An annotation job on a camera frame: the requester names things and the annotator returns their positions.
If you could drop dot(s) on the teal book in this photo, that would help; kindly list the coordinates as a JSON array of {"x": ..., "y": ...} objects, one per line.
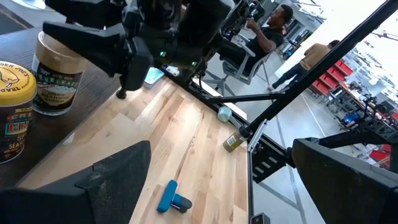
[{"x": 154, "y": 76}]

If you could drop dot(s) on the pale teal scoop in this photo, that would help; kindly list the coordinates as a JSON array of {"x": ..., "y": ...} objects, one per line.
[{"x": 224, "y": 113}]

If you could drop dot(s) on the yellow lid seasoning can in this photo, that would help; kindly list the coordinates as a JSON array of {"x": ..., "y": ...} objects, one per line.
[{"x": 15, "y": 109}]

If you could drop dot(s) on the tan lid furikake jar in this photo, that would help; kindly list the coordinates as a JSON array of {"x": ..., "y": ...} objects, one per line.
[{"x": 57, "y": 84}]

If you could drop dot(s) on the blue bag clip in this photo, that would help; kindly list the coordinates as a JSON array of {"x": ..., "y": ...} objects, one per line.
[{"x": 168, "y": 196}]

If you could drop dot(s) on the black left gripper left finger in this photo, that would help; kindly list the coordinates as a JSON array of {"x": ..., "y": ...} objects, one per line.
[{"x": 93, "y": 199}]

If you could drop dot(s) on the red storage bins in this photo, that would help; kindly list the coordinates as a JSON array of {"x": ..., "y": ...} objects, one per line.
[{"x": 332, "y": 76}]

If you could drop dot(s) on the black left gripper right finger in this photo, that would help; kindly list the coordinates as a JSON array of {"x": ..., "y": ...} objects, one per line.
[{"x": 351, "y": 193}]

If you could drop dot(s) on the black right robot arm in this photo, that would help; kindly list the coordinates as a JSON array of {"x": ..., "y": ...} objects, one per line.
[{"x": 202, "y": 25}]

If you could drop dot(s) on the grey office chair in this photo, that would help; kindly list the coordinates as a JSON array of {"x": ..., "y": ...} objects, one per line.
[{"x": 239, "y": 70}]

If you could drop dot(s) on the person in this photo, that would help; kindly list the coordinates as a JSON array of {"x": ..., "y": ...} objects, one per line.
[
  {"x": 264, "y": 40},
  {"x": 311, "y": 57}
]

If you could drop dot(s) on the dark lid green spice jar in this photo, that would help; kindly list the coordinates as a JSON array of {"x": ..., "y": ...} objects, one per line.
[{"x": 233, "y": 141}]

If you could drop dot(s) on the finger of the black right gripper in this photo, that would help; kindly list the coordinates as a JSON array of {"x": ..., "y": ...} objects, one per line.
[
  {"x": 93, "y": 46},
  {"x": 90, "y": 12}
]

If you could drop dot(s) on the dark wooden black-framed shelf unit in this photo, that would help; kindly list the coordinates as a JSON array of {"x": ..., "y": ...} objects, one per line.
[{"x": 96, "y": 82}]

